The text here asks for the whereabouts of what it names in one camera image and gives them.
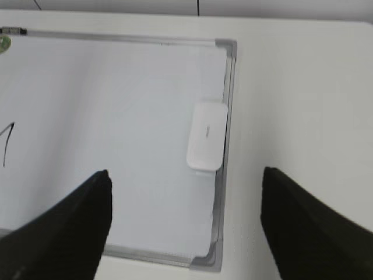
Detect round green magnet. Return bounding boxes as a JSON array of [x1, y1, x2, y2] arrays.
[[0, 35, 12, 54]]

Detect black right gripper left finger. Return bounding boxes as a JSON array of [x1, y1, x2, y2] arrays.
[[1, 170, 112, 279]]

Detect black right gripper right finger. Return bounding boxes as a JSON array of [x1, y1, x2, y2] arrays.
[[261, 167, 372, 279]]

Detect white board eraser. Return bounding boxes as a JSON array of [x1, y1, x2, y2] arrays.
[[186, 102, 228, 172]]

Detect white board with grey frame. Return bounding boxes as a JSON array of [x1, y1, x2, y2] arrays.
[[1, 29, 237, 272]]

